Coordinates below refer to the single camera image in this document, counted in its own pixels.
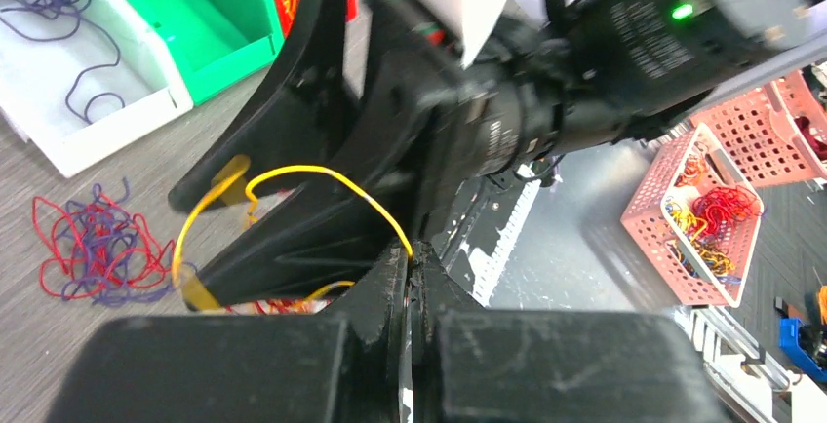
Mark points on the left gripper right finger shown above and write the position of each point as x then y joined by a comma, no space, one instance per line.
473,364

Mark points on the blue box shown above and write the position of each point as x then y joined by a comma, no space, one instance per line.
805,346

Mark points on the white plastic bin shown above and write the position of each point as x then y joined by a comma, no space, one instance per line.
82,79

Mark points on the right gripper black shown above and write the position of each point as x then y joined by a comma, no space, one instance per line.
364,170

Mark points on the pink basket with cables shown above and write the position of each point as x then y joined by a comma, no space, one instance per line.
696,218

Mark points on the green plastic bin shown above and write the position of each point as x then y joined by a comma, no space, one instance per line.
215,43

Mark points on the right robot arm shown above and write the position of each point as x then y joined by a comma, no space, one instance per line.
634,68

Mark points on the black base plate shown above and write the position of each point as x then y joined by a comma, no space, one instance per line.
482,229

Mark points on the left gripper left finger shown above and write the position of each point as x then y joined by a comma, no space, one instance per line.
338,365

